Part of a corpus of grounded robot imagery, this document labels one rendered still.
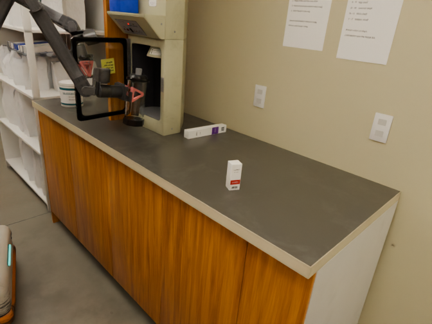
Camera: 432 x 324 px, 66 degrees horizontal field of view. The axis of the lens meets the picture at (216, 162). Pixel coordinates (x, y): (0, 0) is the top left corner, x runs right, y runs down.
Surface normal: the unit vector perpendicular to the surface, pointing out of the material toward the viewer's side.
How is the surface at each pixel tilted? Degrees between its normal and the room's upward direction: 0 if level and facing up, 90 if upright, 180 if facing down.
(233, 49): 90
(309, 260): 2
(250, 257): 90
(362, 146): 90
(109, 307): 0
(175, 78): 90
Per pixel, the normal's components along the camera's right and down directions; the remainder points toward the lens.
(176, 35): 0.70, 0.33
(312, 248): 0.07, -0.92
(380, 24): -0.71, 0.22
